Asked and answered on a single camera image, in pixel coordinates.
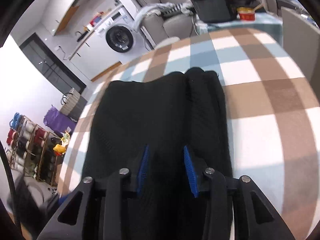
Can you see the white upper cabinet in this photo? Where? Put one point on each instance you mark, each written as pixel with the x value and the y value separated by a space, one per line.
pixel 67 7

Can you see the grey sofa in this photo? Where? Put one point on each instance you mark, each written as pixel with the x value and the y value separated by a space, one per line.
pixel 175 27

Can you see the light grey blanket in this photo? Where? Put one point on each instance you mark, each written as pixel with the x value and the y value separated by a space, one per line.
pixel 150 10

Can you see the checkered tablecloth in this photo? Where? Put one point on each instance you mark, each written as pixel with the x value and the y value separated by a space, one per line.
pixel 262 105

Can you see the black faucet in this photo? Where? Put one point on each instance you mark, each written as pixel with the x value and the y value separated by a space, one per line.
pixel 79 35

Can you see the purple bag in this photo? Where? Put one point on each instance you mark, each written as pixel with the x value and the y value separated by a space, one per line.
pixel 56 120

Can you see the wooden spoon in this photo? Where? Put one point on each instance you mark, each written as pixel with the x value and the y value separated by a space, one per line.
pixel 257 7

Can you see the black t-shirt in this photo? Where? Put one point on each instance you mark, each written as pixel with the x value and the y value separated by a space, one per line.
pixel 150 110

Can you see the woven laundry basket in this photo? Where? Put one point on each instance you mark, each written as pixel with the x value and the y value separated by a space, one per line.
pixel 72 105

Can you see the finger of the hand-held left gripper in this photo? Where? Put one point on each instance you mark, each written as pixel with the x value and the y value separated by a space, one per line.
pixel 63 199

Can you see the grey ottoman table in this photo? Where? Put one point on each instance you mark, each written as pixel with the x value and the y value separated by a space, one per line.
pixel 300 30

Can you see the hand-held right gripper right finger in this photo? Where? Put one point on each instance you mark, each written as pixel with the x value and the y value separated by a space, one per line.
pixel 190 172

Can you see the pale grey garment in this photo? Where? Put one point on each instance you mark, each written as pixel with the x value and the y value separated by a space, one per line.
pixel 186 7

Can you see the red container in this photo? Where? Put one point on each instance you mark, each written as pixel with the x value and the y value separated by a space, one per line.
pixel 96 20

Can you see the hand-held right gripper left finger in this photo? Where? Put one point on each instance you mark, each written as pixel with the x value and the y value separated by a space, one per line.
pixel 143 165

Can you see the white kitchen base cabinet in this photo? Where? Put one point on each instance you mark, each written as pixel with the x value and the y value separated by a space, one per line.
pixel 100 55

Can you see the white washing machine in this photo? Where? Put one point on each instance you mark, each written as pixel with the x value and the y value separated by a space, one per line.
pixel 120 38

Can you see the teal covered side table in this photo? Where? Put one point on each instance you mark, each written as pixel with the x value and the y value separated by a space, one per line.
pixel 265 22

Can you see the red cup with yellow lid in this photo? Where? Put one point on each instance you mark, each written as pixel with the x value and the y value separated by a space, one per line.
pixel 246 16

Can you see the shoe rack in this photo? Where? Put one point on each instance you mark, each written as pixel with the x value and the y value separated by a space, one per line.
pixel 30 142

